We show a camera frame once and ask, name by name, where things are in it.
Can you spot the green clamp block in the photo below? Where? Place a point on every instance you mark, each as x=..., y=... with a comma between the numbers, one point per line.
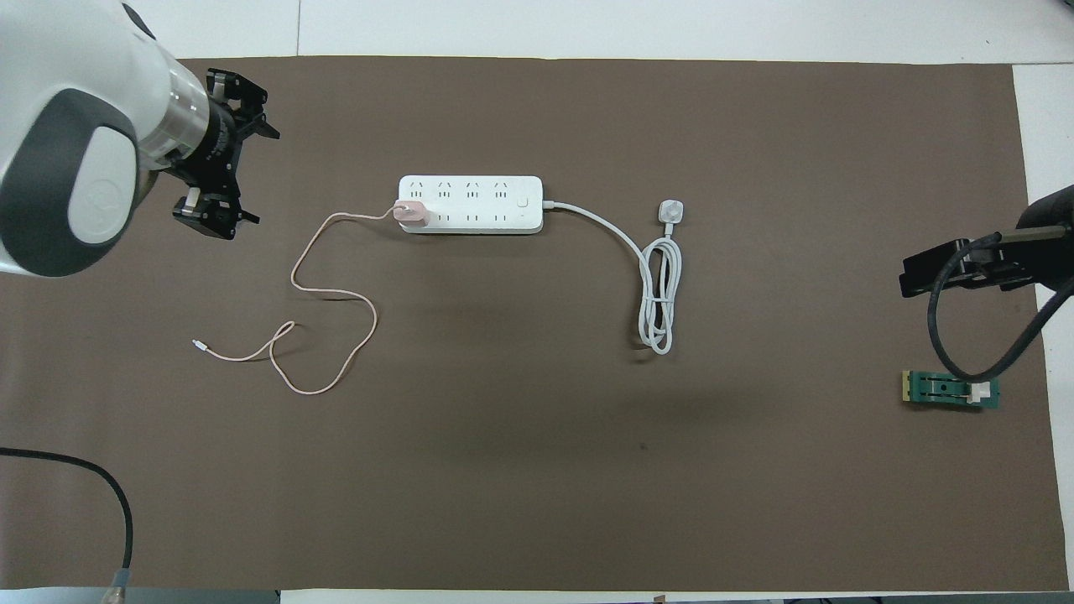
x=944, y=389

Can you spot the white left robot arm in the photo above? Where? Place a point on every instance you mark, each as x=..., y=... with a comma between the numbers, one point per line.
x=75, y=126

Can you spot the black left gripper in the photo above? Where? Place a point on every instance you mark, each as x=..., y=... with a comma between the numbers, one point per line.
x=220, y=143

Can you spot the brown table mat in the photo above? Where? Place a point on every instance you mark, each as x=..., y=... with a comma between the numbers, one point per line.
x=537, y=436

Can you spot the white power strip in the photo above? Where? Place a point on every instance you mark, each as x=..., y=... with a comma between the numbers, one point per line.
x=478, y=205

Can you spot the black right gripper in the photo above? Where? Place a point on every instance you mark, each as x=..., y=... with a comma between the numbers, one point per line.
x=965, y=264

